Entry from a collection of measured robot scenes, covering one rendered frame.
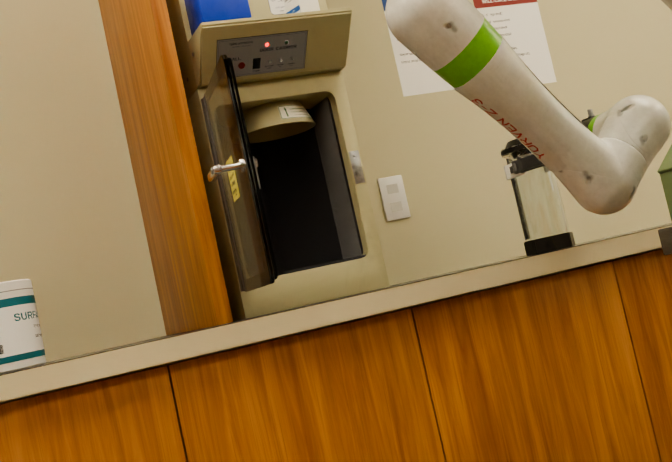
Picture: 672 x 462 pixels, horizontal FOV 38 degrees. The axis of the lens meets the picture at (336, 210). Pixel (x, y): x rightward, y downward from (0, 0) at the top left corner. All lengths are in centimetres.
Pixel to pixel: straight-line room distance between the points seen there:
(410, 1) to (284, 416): 71
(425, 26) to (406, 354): 59
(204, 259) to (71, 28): 82
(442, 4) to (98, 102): 110
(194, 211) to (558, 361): 74
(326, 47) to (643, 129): 68
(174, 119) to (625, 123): 82
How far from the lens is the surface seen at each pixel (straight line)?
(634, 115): 175
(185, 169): 187
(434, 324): 180
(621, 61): 306
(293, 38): 200
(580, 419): 195
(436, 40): 156
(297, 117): 207
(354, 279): 203
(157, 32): 193
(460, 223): 265
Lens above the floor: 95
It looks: 5 degrees up
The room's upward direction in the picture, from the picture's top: 12 degrees counter-clockwise
